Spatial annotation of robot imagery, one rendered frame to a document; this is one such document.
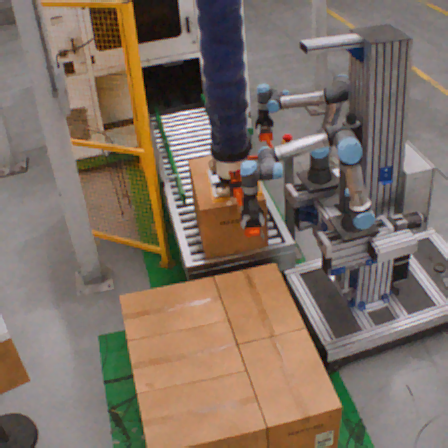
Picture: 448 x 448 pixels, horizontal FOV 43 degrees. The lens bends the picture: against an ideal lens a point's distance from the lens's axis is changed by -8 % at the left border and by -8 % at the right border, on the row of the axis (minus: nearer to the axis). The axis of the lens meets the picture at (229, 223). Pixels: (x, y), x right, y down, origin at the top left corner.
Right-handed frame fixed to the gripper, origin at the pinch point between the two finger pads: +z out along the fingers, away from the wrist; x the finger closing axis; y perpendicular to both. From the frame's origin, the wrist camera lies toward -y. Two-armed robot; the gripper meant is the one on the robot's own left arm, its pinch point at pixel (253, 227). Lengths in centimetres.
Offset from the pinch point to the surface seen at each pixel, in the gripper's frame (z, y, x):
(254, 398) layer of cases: 67, -55, 12
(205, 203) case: 27, 64, 19
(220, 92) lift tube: -52, 50, 5
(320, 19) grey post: 13, 348, -135
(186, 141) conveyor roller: 68, 217, 21
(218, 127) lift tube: -29, 53, 8
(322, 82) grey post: 88, 348, -136
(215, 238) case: 49, 58, 15
